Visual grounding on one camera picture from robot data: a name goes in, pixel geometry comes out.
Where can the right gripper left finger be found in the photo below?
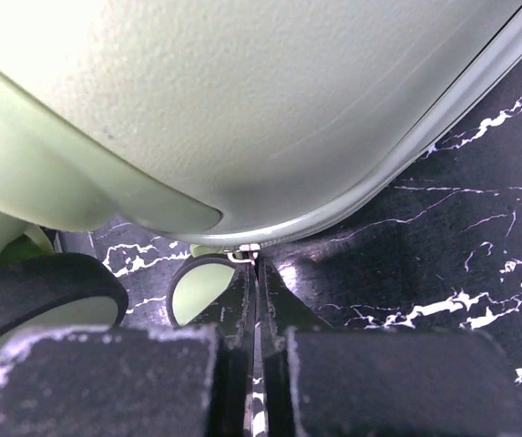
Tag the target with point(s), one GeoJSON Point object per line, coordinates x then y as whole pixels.
{"type": "Point", "coordinates": [72, 379]}

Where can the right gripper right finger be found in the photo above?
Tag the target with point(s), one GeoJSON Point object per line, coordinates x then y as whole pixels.
{"type": "Point", "coordinates": [327, 381]}

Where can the metal zipper pull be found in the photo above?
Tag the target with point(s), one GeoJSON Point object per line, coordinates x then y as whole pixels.
{"type": "Point", "coordinates": [245, 254]}

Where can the green hard-shell suitcase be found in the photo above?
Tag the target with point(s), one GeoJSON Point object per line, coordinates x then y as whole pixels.
{"type": "Point", "coordinates": [230, 123]}

